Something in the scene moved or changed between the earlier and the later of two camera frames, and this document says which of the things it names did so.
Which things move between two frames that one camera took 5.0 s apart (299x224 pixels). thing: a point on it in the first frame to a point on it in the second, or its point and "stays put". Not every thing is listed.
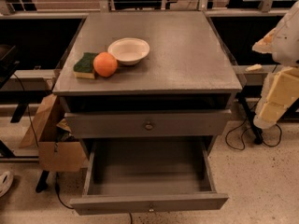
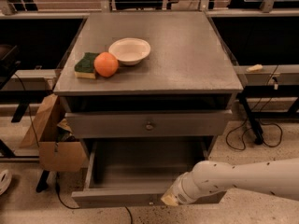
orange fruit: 105,64 stays put
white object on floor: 6,182 stays put
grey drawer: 138,175 stays put
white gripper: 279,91 to 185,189
